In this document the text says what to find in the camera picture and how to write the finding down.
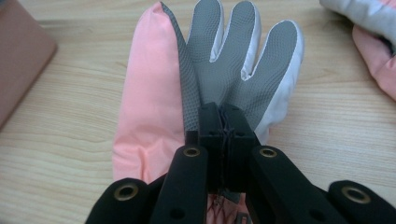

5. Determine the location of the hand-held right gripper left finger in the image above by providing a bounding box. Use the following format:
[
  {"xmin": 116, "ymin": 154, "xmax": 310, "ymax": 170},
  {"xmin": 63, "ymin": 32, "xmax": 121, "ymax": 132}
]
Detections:
[{"xmin": 185, "ymin": 102, "xmax": 228, "ymax": 192}]

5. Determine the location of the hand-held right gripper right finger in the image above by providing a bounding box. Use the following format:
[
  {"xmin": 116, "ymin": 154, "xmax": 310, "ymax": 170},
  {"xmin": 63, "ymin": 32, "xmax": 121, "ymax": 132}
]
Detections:
[{"xmin": 221, "ymin": 103, "xmax": 262, "ymax": 192}]

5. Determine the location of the pink padded glove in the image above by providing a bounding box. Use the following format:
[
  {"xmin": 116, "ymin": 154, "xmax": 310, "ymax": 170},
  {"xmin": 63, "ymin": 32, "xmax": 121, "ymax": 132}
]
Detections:
[
  {"xmin": 318, "ymin": 0, "xmax": 396, "ymax": 102},
  {"xmin": 111, "ymin": 0, "xmax": 305, "ymax": 224}
]

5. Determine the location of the dusty pink box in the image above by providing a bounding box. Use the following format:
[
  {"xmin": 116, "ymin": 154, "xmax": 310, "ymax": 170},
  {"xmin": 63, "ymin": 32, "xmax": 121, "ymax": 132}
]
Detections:
[{"xmin": 0, "ymin": 0, "xmax": 59, "ymax": 130}]

